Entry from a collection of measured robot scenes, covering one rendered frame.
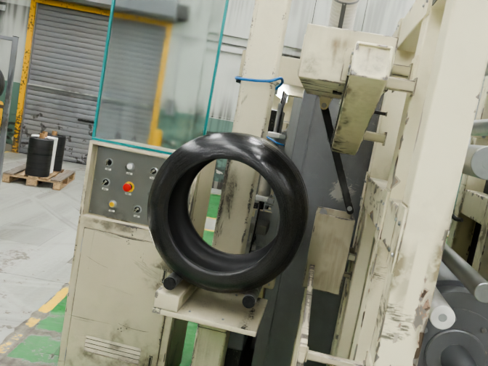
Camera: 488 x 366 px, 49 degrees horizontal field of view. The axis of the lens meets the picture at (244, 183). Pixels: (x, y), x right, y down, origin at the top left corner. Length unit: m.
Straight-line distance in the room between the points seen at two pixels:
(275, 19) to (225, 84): 8.73
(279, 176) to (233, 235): 0.51
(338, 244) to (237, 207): 0.42
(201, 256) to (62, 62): 9.61
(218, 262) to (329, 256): 0.42
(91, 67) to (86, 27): 0.79
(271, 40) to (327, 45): 0.67
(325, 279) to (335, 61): 0.93
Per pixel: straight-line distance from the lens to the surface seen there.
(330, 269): 2.08
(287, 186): 1.73
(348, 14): 2.57
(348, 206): 2.04
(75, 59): 11.38
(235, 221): 2.15
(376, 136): 1.91
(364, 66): 1.38
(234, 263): 2.07
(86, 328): 2.84
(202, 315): 1.91
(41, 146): 8.15
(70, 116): 11.38
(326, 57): 1.48
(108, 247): 2.67
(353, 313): 2.15
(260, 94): 2.11
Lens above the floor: 1.50
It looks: 7 degrees down
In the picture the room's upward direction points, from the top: 10 degrees clockwise
